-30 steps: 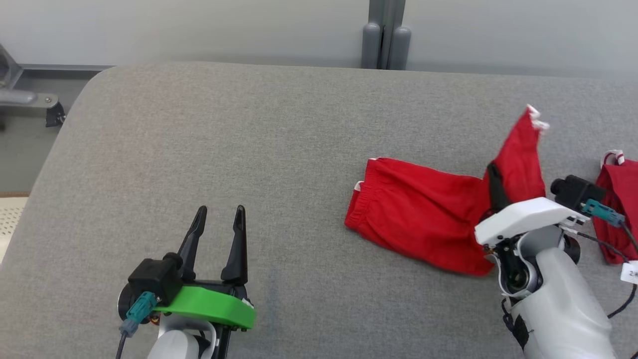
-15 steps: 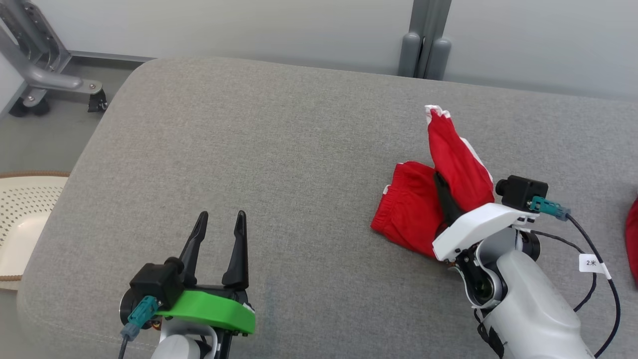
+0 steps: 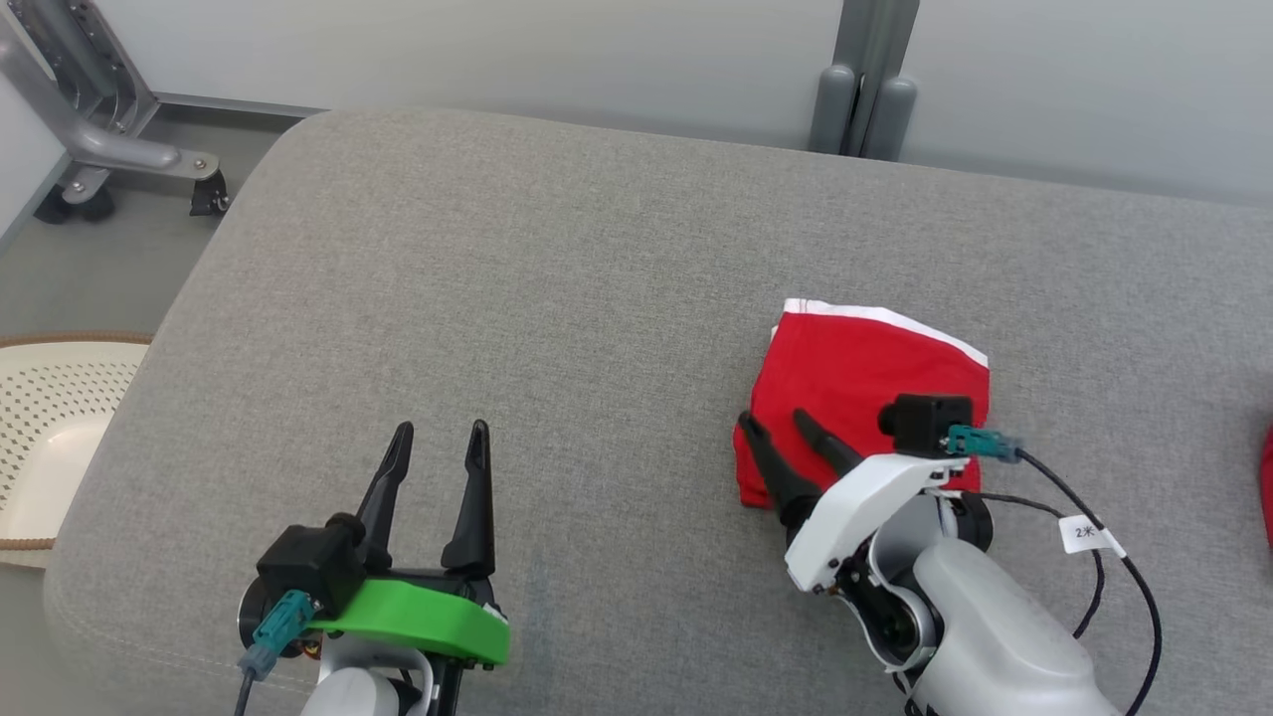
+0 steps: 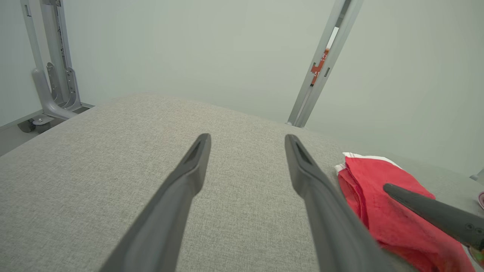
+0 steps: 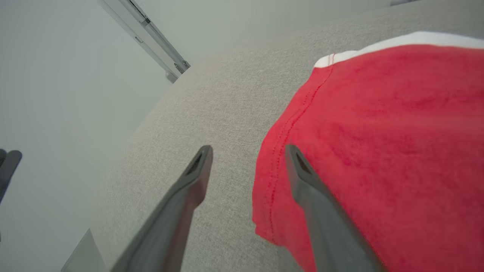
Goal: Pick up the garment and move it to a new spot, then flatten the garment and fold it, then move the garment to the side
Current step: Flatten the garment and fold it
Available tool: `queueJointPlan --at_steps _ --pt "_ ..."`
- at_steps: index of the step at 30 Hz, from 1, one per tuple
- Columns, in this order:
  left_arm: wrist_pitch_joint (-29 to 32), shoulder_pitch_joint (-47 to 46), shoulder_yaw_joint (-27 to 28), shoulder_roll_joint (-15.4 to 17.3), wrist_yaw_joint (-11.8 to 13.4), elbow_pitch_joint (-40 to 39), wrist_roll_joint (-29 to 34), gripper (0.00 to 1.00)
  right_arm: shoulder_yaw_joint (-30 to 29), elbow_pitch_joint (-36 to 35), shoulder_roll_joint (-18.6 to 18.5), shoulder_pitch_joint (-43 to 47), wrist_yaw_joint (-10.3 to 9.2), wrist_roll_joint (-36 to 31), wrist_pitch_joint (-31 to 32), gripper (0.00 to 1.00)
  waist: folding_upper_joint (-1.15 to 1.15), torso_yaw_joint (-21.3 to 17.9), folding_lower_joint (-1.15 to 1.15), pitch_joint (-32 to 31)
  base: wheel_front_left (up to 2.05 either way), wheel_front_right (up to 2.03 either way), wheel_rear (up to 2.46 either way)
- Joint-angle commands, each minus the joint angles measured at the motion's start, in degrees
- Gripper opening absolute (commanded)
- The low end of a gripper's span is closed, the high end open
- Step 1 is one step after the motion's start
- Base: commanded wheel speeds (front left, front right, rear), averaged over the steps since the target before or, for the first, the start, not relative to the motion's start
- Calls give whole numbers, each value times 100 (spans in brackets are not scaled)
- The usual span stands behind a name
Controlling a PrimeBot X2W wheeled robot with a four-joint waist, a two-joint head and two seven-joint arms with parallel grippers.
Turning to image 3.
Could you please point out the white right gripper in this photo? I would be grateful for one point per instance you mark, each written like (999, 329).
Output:
(855, 502)

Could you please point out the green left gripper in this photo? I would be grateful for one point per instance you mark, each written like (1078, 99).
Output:
(428, 617)

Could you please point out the red white basketball jersey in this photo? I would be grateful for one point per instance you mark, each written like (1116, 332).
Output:
(845, 368)
(1268, 487)

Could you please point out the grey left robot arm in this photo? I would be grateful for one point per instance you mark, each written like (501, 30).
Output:
(348, 691)

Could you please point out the cream perforated laundry basket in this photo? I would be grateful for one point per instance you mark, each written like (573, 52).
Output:
(60, 467)

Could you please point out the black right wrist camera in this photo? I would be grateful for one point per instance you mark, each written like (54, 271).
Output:
(930, 423)

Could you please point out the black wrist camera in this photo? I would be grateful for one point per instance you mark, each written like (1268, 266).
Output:
(930, 423)
(308, 567)

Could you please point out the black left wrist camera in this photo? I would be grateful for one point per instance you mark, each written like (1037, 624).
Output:
(308, 567)

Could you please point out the grey double partition post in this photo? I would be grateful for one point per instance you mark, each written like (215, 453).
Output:
(875, 60)

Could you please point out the grey metal frame with casters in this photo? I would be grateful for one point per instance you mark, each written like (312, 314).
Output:
(109, 149)

